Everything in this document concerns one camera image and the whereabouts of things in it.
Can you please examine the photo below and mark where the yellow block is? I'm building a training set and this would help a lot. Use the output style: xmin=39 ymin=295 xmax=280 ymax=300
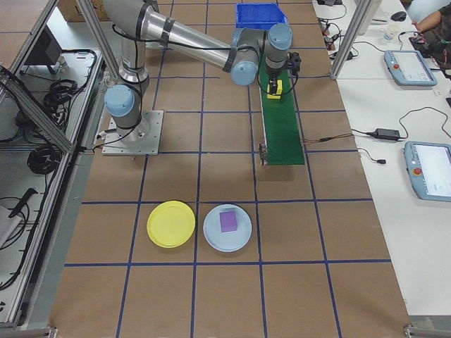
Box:
xmin=266 ymin=80 xmax=284 ymax=100

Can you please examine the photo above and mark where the purple block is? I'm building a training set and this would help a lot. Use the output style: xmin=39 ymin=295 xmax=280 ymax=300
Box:
xmin=218 ymin=210 xmax=239 ymax=233

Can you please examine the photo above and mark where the light blue plate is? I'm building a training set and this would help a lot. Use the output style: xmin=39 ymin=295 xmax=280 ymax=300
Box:
xmin=202 ymin=204 xmax=253 ymax=253

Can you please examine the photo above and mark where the yellow plate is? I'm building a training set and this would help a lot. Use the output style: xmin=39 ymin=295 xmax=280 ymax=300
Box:
xmin=147 ymin=200 xmax=197 ymax=249

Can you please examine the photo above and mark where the green conveyor belt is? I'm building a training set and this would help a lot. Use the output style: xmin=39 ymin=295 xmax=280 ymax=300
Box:
xmin=256 ymin=52 xmax=307 ymax=168

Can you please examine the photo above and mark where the blue plastic storage bin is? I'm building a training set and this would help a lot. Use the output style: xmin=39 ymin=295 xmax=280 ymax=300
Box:
xmin=235 ymin=2 xmax=290 ymax=31

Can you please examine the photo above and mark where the black power adapter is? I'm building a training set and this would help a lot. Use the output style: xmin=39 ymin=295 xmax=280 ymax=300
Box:
xmin=373 ymin=127 xmax=402 ymax=139

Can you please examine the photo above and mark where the grey blue teach pendant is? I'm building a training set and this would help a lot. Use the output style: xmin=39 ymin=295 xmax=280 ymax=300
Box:
xmin=383 ymin=49 xmax=439 ymax=87
xmin=403 ymin=141 xmax=451 ymax=203

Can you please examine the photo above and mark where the person in dark clothing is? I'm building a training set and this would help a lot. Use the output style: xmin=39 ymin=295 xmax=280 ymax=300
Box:
xmin=412 ymin=6 xmax=451 ymax=80

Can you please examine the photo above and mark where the brown cardboard box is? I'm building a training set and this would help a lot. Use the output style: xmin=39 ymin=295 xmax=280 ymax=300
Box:
xmin=58 ymin=0 xmax=106 ymax=22

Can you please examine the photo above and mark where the black box device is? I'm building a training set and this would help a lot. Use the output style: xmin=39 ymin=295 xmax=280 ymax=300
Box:
xmin=23 ymin=25 xmax=64 ymax=75

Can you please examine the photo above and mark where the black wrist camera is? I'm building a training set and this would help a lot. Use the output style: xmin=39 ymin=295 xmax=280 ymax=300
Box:
xmin=287 ymin=51 xmax=302 ymax=75

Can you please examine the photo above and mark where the black cable bundle with connectors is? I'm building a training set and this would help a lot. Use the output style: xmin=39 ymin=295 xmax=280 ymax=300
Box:
xmin=318 ymin=16 xmax=345 ymax=59

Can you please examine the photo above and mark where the red and black wire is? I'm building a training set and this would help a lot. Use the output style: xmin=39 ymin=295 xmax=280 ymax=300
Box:
xmin=302 ymin=134 xmax=354 ymax=144

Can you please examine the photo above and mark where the aluminium profile post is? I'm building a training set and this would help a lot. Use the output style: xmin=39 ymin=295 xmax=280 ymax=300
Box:
xmin=329 ymin=0 xmax=374 ymax=81
xmin=75 ymin=0 xmax=120 ymax=84

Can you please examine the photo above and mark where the black adapter power cable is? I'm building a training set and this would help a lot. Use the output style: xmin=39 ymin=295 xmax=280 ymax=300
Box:
xmin=352 ymin=107 xmax=451 ymax=142

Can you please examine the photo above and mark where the black cable with plug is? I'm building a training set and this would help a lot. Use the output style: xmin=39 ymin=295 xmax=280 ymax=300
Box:
xmin=357 ymin=149 xmax=387 ymax=165

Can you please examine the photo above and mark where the black cable coil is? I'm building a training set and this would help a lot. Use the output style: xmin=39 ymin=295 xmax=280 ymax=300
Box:
xmin=27 ymin=143 xmax=63 ymax=175
xmin=42 ymin=79 xmax=87 ymax=114

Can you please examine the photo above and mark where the V-shaped metal bar frame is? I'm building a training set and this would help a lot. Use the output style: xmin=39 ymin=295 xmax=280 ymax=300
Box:
xmin=0 ymin=0 xmax=106 ymax=330

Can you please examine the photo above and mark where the black handle tool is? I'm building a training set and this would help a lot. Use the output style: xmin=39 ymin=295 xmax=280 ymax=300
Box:
xmin=7 ymin=188 xmax=39 ymax=218

